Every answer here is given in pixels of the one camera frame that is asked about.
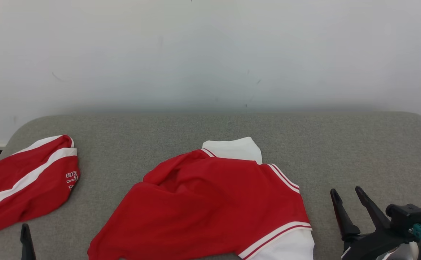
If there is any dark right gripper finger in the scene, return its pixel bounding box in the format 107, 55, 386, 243
330, 188, 360, 241
355, 186, 391, 231

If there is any red basketball shorts white stripe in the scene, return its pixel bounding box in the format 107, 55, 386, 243
0, 135, 81, 235

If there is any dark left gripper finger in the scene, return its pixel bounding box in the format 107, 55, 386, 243
20, 223, 36, 260

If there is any red basketball jersey white trim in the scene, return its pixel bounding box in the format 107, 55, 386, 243
88, 136, 315, 260

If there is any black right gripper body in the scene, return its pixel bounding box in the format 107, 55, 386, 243
341, 227, 418, 260

